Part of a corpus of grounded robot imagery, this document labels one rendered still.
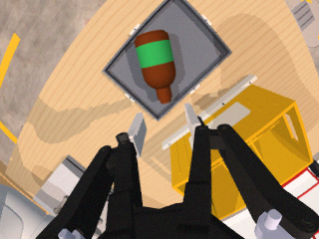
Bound brown bottle with green label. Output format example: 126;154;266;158
134;30;176;104

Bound yellow box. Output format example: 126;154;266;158
170;84;313;219

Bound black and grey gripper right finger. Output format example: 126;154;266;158
173;103;319;239

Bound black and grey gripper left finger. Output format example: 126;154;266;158
36;113;147;239

